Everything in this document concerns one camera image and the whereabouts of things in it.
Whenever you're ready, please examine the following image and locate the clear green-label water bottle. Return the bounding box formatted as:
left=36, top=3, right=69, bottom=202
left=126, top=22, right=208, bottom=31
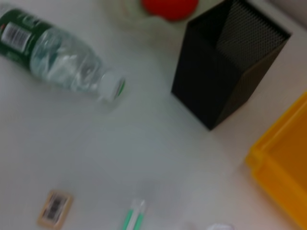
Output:
left=0, top=4, right=127, bottom=104

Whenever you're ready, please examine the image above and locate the black mesh pen holder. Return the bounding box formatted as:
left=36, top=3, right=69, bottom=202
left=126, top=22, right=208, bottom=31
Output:
left=171, top=0, right=292, bottom=131

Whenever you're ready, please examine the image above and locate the pale green glass fruit plate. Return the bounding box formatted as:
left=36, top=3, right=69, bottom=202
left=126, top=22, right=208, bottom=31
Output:
left=118, top=0, right=184, bottom=33

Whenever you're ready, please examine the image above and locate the green pen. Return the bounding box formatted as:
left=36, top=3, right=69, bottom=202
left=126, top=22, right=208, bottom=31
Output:
left=121, top=198, right=146, bottom=230

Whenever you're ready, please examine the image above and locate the beige eraser with barcode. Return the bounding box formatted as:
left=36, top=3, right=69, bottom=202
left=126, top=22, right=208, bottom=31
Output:
left=36, top=189, right=74, bottom=229

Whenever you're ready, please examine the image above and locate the yellow plastic bin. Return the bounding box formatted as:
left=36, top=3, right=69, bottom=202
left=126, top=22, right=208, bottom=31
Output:
left=244, top=91, right=307, bottom=230

